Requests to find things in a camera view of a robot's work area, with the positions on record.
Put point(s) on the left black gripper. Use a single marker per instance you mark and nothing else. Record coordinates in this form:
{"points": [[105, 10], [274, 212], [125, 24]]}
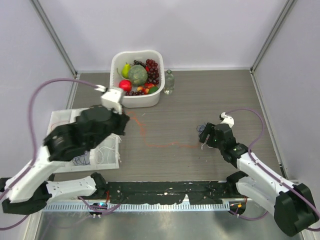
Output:
{"points": [[124, 119]]}

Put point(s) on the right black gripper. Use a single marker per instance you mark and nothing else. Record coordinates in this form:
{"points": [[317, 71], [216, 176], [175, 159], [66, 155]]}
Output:
{"points": [[209, 129]]}

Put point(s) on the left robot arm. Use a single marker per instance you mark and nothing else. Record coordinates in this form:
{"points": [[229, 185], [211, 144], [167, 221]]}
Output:
{"points": [[30, 190]]}

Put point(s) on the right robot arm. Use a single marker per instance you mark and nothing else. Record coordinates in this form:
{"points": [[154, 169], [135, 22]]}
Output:
{"points": [[291, 205]]}

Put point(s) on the white compartment tray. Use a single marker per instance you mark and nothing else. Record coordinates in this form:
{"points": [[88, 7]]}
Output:
{"points": [[105, 156]]}

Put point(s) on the dark cherries front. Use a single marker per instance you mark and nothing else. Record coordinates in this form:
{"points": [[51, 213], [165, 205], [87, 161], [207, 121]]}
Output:
{"points": [[134, 93]]}

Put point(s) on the red apple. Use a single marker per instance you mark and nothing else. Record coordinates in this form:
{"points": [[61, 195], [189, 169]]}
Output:
{"points": [[126, 85]]}

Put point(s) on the peach fruit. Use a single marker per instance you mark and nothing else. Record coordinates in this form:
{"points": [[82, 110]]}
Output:
{"points": [[144, 89]]}

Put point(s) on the green lime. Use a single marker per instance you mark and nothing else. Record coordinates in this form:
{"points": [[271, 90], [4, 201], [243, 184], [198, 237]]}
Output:
{"points": [[153, 89]]}

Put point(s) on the green pear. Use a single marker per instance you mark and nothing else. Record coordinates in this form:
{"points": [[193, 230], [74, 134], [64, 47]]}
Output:
{"points": [[125, 70]]}

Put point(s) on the green melon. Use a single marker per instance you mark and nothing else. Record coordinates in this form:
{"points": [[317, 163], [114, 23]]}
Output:
{"points": [[138, 75]]}

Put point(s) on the red grape bunch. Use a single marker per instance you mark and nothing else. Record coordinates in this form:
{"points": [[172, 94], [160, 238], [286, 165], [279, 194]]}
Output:
{"points": [[152, 69]]}

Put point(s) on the clear plastic bottle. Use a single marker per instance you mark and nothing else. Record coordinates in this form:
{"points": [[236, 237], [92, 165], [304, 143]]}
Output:
{"points": [[169, 85]]}

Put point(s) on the dark grape bunch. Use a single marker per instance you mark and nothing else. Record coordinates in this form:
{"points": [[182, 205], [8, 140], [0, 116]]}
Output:
{"points": [[137, 62]]}

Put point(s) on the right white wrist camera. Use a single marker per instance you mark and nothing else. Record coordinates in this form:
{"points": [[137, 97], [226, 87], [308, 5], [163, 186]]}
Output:
{"points": [[226, 119]]}

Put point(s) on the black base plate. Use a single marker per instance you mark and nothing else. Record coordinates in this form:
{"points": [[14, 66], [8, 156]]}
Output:
{"points": [[168, 192]]}

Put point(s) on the slotted cable duct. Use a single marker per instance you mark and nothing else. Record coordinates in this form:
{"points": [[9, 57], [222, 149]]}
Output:
{"points": [[185, 206]]}

